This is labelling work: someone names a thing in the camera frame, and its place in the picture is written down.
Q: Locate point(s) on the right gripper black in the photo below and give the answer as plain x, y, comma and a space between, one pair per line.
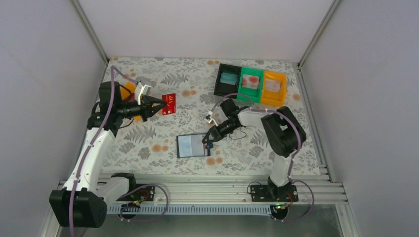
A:
214, 134

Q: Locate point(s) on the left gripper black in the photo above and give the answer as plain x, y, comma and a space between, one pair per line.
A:
143, 107

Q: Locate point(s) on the red VIP card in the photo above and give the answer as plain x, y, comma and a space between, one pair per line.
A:
170, 108

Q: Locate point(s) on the blue leather card holder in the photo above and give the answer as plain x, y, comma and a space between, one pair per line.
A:
190, 145

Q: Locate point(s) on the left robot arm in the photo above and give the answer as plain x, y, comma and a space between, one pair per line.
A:
81, 203

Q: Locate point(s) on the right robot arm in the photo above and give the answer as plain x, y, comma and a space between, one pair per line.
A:
284, 134

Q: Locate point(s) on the teal card stack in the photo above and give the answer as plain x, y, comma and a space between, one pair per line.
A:
229, 78

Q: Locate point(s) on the white red card stack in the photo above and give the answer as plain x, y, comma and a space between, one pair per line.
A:
250, 81

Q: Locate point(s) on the pale card stack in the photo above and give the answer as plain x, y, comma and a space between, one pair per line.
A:
273, 85

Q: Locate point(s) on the orange bin left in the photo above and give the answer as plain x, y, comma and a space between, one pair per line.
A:
127, 92

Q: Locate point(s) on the orange bin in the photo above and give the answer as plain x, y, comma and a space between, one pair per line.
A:
271, 98
127, 92

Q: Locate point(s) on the floral table mat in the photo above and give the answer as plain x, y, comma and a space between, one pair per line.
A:
172, 144

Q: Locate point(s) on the black bin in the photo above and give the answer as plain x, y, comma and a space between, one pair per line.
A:
222, 89

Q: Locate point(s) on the green bin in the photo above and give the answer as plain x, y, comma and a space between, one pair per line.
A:
254, 94

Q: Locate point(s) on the orange bin right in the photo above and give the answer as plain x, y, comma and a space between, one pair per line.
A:
271, 98

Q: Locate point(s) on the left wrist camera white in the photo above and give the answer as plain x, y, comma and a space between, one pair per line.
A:
140, 91

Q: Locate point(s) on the aluminium mounting rail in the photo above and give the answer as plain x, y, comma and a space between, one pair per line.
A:
232, 189

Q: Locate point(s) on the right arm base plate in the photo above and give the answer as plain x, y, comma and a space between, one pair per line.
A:
265, 193

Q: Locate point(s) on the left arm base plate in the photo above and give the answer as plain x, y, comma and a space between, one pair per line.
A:
142, 193

